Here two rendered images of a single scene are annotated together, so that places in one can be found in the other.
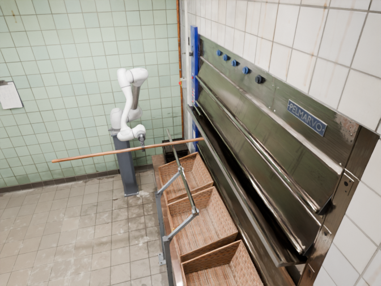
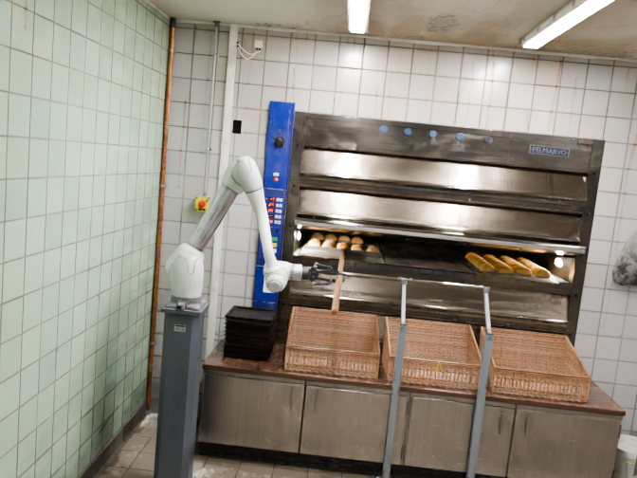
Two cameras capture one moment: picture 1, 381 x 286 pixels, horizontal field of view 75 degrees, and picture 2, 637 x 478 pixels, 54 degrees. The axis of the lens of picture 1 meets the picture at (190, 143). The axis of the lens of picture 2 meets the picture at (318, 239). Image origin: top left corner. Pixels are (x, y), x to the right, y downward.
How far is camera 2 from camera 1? 398 cm
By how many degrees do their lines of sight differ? 73
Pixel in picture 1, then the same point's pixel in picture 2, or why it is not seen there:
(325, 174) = (574, 179)
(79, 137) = (45, 383)
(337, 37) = (569, 101)
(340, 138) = (580, 153)
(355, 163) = (595, 159)
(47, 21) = (63, 44)
